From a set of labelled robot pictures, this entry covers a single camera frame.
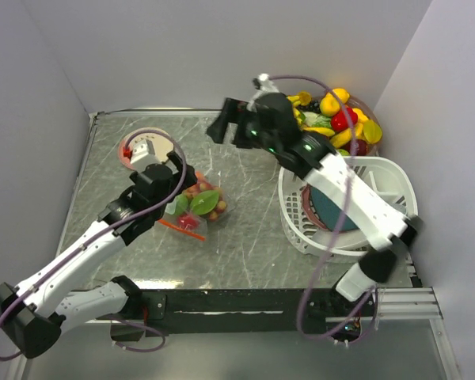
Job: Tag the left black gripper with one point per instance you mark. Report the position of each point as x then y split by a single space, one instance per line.
176 176

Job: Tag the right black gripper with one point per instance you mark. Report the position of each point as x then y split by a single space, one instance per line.
229 113

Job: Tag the lychee cluster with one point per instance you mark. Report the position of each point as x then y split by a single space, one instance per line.
201 186

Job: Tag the clear orange zip top bag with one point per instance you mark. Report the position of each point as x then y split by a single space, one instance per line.
178 207

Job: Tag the red apple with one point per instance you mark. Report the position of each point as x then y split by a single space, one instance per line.
188 222

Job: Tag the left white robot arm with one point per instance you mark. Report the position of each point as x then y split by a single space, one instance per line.
35 313

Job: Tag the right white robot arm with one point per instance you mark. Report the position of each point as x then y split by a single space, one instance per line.
390 233

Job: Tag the pink and cream plate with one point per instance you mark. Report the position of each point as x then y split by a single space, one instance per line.
162 145

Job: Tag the green leaf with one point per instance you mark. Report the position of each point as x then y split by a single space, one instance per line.
204 203

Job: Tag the yellow banana bunch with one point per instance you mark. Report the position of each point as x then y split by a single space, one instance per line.
301 99

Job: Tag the red bell pepper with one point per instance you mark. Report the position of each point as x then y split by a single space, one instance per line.
339 121

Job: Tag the pink plate in basket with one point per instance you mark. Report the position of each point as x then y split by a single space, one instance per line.
308 210

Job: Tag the yellow lemon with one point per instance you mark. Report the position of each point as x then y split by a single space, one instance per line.
338 93

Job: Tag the clear brown fruit bowl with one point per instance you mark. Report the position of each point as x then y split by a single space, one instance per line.
319 113

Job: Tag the teal plate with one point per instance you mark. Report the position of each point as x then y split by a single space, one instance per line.
324 208

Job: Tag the yellow star fruit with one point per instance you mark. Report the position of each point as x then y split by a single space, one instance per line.
372 132

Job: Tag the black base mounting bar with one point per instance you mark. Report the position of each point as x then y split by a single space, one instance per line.
184 311

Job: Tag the white plate in basket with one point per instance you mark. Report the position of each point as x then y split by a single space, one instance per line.
347 240

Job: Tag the white plastic dish basket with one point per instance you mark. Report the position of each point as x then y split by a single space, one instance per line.
381 175

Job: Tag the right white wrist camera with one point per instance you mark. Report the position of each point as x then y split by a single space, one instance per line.
264 86

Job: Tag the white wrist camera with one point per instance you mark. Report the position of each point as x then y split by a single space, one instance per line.
264 86
139 156

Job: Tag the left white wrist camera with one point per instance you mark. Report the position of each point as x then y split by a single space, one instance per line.
139 156

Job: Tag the aluminium frame rail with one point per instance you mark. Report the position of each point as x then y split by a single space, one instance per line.
408 304

